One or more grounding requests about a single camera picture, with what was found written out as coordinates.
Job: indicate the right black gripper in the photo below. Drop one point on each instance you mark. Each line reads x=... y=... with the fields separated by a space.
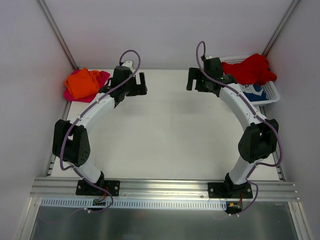
x=198 y=83

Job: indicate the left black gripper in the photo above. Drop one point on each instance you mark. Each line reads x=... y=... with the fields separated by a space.
x=136 y=88

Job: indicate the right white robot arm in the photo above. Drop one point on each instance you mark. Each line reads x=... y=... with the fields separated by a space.
x=259 y=139

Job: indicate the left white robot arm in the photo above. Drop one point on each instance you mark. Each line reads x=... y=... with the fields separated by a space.
x=71 y=137

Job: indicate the pink folded t shirt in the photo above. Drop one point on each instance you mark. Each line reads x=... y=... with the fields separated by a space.
x=102 y=80

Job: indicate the orange folded t shirt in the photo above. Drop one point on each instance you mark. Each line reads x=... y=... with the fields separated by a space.
x=84 y=83

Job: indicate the red crumpled t shirt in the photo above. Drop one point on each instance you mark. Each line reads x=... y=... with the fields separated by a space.
x=253 y=70

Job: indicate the blue white t shirt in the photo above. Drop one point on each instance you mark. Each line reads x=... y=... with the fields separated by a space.
x=254 y=92

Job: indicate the white plastic basket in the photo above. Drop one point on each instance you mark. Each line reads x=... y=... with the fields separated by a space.
x=269 y=88

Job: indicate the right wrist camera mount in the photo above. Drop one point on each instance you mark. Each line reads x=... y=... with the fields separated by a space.
x=206 y=57

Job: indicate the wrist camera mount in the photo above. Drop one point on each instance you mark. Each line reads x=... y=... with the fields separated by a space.
x=128 y=64
x=206 y=57

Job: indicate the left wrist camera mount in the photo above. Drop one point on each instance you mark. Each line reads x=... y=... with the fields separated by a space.
x=128 y=64

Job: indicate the aluminium front rail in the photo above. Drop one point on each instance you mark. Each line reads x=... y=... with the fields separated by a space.
x=153 y=189

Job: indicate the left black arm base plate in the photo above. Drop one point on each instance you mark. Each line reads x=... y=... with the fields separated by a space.
x=98 y=188

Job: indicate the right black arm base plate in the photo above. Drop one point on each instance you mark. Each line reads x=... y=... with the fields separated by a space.
x=228 y=190

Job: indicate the white slotted cable duct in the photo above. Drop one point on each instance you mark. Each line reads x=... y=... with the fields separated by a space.
x=215 y=205

